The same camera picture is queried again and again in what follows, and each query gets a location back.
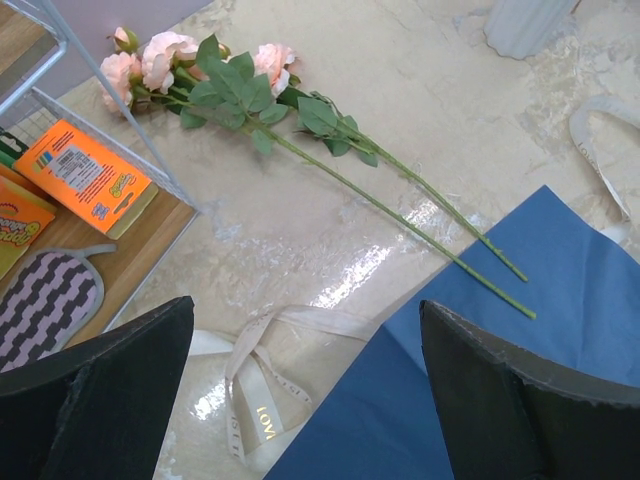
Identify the peach rose stem short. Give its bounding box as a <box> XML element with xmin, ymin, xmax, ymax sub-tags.
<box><xmin>253</xmin><ymin>43</ymin><xmax>528</xmax><ymax>282</ymax></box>

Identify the peach rose stem long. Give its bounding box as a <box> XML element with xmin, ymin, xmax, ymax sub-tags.
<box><xmin>99</xmin><ymin>27</ymin><xmax>536</xmax><ymax>319</ymax></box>

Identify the purple wavy striped pad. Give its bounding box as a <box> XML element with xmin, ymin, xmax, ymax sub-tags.
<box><xmin>1</xmin><ymin>243</ymin><xmax>117</xmax><ymax>372</ymax></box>

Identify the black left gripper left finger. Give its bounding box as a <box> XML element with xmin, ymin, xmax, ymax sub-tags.
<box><xmin>1</xmin><ymin>296</ymin><xmax>194</xmax><ymax>479</ymax></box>

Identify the blue wrapping paper sheet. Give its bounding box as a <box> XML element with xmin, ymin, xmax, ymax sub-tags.
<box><xmin>269</xmin><ymin>187</ymin><xmax>639</xmax><ymax>479</ymax></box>

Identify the white ribbed ceramic vase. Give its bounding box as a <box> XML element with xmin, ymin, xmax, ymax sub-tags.
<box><xmin>483</xmin><ymin>0</ymin><xmax>577</xmax><ymax>60</ymax></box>

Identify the yellow orange sponge pack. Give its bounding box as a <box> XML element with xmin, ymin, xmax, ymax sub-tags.
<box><xmin>0</xmin><ymin>127</ymin><xmax>59</xmax><ymax>281</ymax></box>

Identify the white wire wooden shelf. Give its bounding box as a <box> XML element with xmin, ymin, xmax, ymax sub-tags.
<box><xmin>1</xmin><ymin>1</ymin><xmax>198</xmax><ymax>369</ymax></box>

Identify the orange box on lower shelf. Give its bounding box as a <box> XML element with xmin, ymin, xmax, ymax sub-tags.
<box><xmin>14</xmin><ymin>119</ymin><xmax>159</xmax><ymax>240</ymax></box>

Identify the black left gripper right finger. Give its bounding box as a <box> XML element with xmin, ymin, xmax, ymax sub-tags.
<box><xmin>420</xmin><ymin>301</ymin><xmax>639</xmax><ymax>479</ymax></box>

